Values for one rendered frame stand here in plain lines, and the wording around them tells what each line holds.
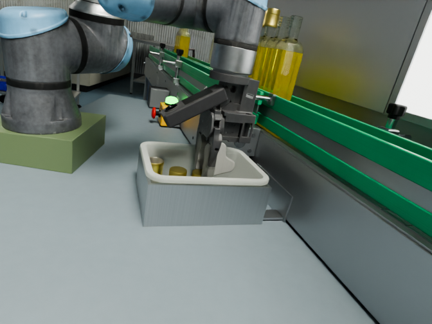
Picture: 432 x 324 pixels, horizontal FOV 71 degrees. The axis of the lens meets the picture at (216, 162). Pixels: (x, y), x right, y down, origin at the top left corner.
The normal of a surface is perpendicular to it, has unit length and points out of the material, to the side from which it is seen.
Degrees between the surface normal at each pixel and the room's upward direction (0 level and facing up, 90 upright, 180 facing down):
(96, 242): 0
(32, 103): 74
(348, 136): 90
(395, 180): 90
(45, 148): 90
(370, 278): 90
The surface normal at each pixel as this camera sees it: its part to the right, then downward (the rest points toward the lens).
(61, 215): 0.18, -0.92
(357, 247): -0.94, -0.05
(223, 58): -0.44, 0.24
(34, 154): 0.01, 0.36
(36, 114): 0.37, 0.11
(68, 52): 0.81, 0.41
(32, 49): 0.35, 0.41
